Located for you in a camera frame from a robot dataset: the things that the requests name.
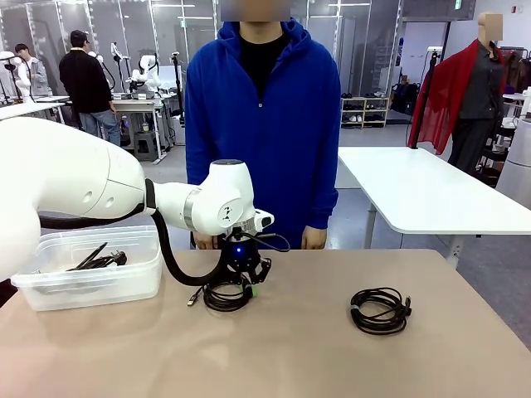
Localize man in black jacket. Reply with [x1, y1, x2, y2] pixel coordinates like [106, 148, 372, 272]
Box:
[58, 29, 122, 147]

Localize white standing desk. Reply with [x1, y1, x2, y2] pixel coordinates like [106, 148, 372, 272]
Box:
[0, 95, 70, 125]

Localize clear plastic storage box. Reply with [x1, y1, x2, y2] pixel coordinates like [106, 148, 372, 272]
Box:
[10, 226, 163, 313]

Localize clothes rack with garments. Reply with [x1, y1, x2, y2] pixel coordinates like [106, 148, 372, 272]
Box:
[499, 46, 531, 95]

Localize mannequin in grey shirt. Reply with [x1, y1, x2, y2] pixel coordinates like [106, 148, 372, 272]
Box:
[446, 12, 508, 175]

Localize white shoe rack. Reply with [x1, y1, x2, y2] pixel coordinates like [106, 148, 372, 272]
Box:
[340, 97, 391, 129]

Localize dark grey step stool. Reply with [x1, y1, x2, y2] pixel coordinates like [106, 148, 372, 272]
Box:
[132, 131, 161, 163]

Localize person's left hand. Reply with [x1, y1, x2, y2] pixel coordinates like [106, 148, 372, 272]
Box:
[301, 226, 329, 250]

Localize person's right hand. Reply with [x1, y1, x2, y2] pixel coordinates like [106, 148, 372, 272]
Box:
[193, 234, 220, 250]

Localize black bags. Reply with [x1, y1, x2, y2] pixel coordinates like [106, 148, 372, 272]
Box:
[391, 81, 421, 117]

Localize large braided black USB cable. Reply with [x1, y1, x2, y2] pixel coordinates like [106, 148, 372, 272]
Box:
[349, 288, 413, 336]

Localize black camera tripod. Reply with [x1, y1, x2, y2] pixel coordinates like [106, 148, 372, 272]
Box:
[171, 51, 188, 125]

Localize person's left forearm blue sleeve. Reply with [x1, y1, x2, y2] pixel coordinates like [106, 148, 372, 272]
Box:
[304, 136, 342, 230]

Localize white desk with equipment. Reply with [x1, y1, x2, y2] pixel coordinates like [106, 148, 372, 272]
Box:
[111, 94, 168, 165]

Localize small black USB cable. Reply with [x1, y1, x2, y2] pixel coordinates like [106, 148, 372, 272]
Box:
[186, 281, 255, 313]

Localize person in grey hoodie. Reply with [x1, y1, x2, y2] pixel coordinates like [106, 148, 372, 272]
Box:
[14, 43, 49, 99]

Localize white cylindrical machine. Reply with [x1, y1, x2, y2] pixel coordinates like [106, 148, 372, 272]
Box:
[495, 115, 531, 204]

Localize large white table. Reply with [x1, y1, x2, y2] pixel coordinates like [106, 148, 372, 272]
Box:
[338, 146, 531, 260]

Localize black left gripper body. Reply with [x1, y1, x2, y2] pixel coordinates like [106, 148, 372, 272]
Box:
[222, 231, 261, 273]

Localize black light stand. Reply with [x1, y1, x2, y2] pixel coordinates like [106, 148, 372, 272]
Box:
[408, 46, 443, 151]

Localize person's torso blue hoodie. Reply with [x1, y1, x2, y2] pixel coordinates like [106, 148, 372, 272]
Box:
[185, 18, 342, 250]

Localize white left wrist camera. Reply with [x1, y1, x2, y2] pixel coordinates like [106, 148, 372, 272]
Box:
[252, 209, 275, 233]

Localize person's right forearm blue sleeve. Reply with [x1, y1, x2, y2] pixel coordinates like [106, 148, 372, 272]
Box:
[185, 132, 217, 187]

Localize red shawl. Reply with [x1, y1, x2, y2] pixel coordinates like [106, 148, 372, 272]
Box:
[407, 40, 506, 157]

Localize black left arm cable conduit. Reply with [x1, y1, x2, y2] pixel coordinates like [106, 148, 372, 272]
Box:
[39, 177, 246, 288]

